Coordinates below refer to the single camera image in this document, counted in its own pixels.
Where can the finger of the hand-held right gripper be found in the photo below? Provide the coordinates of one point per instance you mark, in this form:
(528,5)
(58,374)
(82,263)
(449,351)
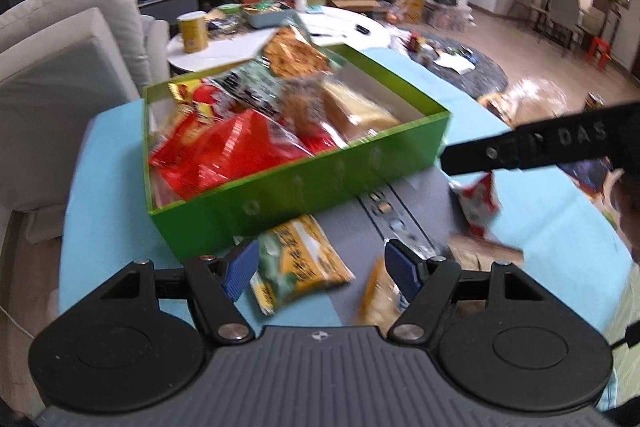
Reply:
(475,154)

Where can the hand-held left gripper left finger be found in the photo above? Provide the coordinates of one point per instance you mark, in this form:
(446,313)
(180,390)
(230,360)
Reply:
(242,267)

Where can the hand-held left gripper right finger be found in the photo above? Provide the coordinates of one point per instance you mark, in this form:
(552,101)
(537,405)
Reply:
(400,264)

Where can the orange snack packet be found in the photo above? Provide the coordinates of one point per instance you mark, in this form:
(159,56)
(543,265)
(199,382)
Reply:
(377,297)

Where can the red white snack packet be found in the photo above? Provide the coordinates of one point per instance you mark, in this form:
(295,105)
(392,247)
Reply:
(477,207)

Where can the yellow green snack packet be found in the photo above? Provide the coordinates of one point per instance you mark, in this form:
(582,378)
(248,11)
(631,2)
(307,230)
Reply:
(300,257)

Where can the green cardboard box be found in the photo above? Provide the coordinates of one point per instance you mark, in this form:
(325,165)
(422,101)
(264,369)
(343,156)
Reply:
(300,202)

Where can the sliced bread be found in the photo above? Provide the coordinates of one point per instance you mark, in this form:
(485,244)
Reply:
(360,112)

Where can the green cracker packet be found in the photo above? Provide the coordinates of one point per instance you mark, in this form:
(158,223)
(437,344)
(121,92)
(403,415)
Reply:
(295,54)

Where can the tall printed can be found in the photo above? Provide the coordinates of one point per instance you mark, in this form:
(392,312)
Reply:
(596,102)

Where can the clear plastic bag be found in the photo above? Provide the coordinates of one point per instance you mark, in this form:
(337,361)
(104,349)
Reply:
(530,99)

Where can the brown snack packet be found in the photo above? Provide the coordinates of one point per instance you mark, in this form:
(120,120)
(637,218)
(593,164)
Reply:
(480,252)

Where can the red stool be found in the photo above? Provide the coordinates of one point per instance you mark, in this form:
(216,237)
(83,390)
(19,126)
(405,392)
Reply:
(601,52)

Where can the white paper sheet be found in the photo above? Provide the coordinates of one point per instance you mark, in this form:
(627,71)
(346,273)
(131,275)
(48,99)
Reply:
(455,63)

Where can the grey dining chair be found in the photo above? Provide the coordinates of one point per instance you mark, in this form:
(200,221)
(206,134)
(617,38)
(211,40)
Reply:
(564,14)
(525,2)

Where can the clear storage bin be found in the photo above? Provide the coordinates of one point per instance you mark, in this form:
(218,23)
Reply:
(450,17)

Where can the black remote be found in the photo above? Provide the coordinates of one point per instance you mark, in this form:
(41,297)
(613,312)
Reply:
(362,28)

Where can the white coffee table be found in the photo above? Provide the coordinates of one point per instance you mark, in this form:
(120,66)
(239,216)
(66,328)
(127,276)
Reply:
(225,49)

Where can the pale green patterned cloth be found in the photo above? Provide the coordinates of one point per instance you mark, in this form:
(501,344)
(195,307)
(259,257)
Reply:
(625,367)

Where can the yellow canister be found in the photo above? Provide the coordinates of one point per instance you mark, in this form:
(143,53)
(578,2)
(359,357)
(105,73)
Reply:
(192,32)

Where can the blue basket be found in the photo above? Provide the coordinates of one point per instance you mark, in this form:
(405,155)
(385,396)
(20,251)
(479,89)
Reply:
(267,17)

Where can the white sofa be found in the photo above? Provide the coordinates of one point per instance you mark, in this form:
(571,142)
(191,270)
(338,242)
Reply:
(60,57)

